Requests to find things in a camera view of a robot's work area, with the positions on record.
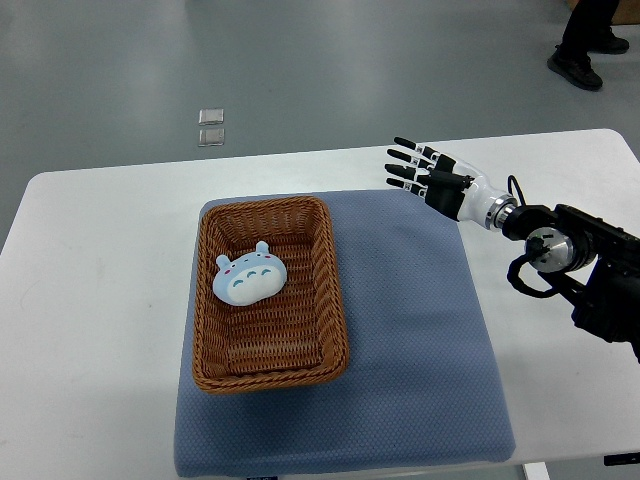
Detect black table control panel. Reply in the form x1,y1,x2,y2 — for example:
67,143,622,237
603,452,640,467

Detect blue quilted mat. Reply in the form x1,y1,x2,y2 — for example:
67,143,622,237
174,189,515,478

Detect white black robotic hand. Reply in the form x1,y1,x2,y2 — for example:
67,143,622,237
385,137,518,231

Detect white table leg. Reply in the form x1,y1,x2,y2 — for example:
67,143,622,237
522,462,550,480

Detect person's black legs and shoes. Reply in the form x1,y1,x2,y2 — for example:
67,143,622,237
547,0,630,91

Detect upper metal floor plate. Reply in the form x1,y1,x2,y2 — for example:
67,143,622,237
198,108,224,125

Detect brown wicker basket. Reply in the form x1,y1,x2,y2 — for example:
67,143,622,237
192,196,349,394

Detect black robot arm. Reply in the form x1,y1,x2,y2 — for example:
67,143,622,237
500,175,639,355

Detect blue plush toy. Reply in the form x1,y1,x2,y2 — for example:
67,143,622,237
212,241,288,307

